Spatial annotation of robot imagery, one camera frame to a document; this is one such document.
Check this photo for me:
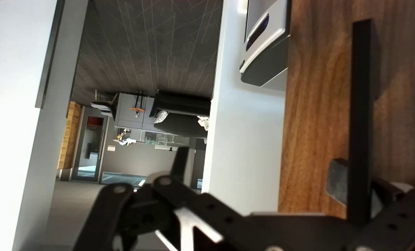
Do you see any dark appliance silver front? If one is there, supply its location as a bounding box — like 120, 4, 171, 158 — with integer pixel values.
238, 0, 292, 90

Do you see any wooden cabinet door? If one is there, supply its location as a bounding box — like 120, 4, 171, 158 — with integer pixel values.
277, 0, 415, 220

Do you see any black cabinet door handle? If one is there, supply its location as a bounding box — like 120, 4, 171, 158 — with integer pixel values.
345, 16, 376, 227

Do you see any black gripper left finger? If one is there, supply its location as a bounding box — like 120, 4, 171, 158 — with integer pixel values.
71, 146, 265, 251

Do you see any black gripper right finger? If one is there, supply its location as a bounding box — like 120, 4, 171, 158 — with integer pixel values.
326, 156, 415, 251

